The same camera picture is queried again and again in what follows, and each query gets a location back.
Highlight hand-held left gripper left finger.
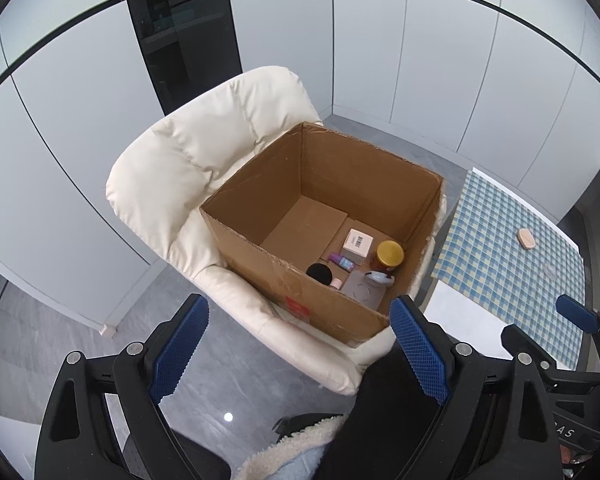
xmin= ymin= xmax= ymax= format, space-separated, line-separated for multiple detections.
xmin=34 ymin=293 xmax=211 ymax=480

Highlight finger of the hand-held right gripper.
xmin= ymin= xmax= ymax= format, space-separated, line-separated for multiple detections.
xmin=555 ymin=294 xmax=600 ymax=342
xmin=500 ymin=324 xmax=600 ymax=395

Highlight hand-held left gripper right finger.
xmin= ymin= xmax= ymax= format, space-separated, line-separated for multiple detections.
xmin=390 ymin=294 xmax=563 ymax=480

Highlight translucent square container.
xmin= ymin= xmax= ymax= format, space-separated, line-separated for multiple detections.
xmin=341 ymin=270 xmax=387 ymax=311

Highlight jar with yellow lid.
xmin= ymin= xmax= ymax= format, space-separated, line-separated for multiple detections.
xmin=369 ymin=240 xmax=405 ymax=273

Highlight white square box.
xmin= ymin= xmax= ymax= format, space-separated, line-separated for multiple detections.
xmin=342 ymin=228 xmax=373 ymax=261

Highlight black round powder puff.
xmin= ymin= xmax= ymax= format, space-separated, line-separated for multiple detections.
xmin=306 ymin=263 xmax=333 ymax=286

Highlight brown cardboard box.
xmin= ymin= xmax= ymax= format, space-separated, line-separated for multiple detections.
xmin=199 ymin=121 xmax=446 ymax=348

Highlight person's right hand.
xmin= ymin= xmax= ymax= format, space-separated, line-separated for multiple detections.
xmin=559 ymin=446 xmax=595 ymax=467

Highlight blue yellow checkered tablecloth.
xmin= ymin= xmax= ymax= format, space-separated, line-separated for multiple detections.
xmin=430 ymin=169 xmax=586 ymax=371

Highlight light blue fleece jacket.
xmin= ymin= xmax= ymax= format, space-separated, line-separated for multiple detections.
xmin=235 ymin=412 xmax=346 ymax=480

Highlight cream padded armchair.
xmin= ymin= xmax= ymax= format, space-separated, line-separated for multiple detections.
xmin=105 ymin=65 xmax=451 ymax=396

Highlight black glass cabinet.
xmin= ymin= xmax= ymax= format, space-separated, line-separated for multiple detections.
xmin=119 ymin=0 xmax=243 ymax=116

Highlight white wall cabinets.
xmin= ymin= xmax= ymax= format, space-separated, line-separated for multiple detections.
xmin=0 ymin=0 xmax=600 ymax=331

